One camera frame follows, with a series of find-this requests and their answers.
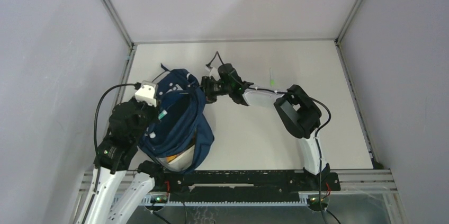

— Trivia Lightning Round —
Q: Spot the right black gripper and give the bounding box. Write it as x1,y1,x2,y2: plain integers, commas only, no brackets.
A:
188,76,231,105

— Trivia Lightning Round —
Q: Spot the white marker green cap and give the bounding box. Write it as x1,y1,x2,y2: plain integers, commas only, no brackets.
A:
269,68,275,87

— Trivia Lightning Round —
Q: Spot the navy blue student backpack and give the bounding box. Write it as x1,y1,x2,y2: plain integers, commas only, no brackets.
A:
138,66,214,174

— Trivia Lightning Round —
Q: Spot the teal white glue stick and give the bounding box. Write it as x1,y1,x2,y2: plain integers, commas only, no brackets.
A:
158,110,168,120

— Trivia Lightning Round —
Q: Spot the yellow Little Prince book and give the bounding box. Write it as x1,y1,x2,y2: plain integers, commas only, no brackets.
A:
166,147,194,169

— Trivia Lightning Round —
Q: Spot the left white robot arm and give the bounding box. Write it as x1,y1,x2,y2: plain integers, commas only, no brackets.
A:
75,97,166,223

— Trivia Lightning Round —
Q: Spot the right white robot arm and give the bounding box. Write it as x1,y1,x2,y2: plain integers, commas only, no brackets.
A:
200,63,330,190

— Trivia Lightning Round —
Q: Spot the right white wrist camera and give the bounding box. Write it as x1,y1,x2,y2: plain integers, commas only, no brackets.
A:
207,67,220,80

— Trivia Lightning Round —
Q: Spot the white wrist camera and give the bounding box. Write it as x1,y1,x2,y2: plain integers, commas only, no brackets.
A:
207,67,220,80
134,81,158,107

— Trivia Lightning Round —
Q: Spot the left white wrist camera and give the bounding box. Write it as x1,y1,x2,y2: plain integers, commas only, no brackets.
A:
134,81,158,107

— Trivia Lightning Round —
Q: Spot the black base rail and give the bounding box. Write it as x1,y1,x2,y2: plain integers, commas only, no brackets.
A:
152,169,342,204

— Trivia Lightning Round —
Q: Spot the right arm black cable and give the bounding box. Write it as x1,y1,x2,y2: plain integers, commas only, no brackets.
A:
204,51,332,224

